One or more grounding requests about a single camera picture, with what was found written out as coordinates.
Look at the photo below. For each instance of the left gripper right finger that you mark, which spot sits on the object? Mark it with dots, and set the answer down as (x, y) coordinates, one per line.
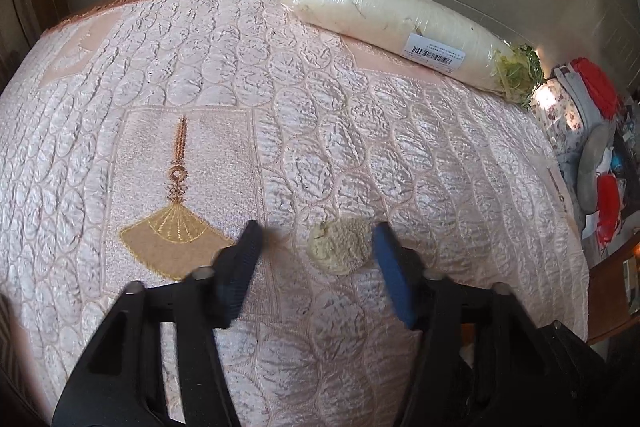
(481, 360)

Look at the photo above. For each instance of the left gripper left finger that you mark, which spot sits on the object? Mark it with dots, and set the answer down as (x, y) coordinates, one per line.
(118, 380)

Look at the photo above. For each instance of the pink quilted bed cover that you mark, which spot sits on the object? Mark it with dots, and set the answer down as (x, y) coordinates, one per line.
(289, 125)

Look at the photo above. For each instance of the floral fabric bundle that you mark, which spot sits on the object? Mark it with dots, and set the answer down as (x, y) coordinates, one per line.
(555, 108)

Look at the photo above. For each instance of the red plastic bag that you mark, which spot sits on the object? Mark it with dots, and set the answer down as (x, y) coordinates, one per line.
(599, 87)

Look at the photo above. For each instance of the wrapped white daikon radish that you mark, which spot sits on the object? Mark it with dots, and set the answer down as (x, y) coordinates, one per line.
(428, 33)

